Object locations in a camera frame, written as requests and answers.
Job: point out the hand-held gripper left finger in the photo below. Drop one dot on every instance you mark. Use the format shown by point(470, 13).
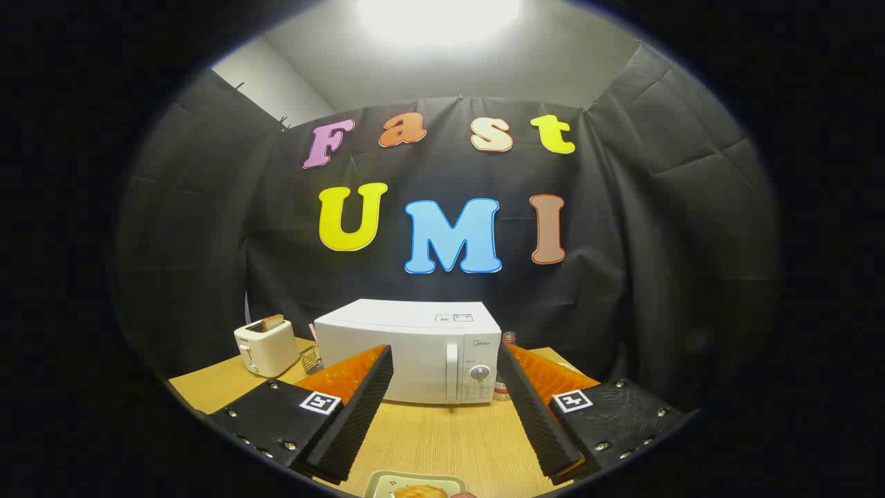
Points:
point(359, 415)

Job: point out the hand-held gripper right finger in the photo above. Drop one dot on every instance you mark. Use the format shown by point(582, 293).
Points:
point(536, 415)

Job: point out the white microwave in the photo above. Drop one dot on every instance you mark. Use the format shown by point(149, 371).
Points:
point(415, 346)

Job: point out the golden bread bun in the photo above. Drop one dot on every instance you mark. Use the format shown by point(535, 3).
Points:
point(420, 492)

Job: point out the cream square plate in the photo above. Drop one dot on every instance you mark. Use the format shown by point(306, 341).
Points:
point(386, 482)

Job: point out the clear plastic water bottle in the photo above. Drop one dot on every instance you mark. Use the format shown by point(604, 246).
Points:
point(509, 338)

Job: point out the white toaster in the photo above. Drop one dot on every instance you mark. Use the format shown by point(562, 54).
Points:
point(269, 349)

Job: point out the toast slice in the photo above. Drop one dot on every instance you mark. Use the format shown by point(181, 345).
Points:
point(272, 321)

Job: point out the black backdrop cloth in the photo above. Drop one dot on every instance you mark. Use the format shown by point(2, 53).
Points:
point(622, 242)

